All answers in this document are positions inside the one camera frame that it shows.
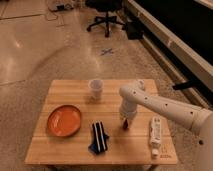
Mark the black and blue striped cloth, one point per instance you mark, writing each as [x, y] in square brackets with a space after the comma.
[99, 142]

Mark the wooden table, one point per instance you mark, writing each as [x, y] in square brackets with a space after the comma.
[125, 147]

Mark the long white desk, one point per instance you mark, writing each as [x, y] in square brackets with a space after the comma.
[183, 29]

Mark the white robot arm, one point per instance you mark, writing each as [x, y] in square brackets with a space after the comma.
[196, 119]

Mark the black office chair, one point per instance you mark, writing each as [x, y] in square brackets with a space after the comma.
[105, 6]

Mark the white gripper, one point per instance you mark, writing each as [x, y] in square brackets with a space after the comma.
[127, 118]

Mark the dark red pepper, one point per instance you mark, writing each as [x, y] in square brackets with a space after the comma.
[125, 125]

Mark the clear plastic cup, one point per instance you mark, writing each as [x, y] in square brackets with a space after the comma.
[95, 87]

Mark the orange round plate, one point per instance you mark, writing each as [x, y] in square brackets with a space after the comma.
[64, 121]

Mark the white tube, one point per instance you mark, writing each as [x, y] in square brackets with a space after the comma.
[155, 136]

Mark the black box on floor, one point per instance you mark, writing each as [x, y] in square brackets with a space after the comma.
[133, 31]

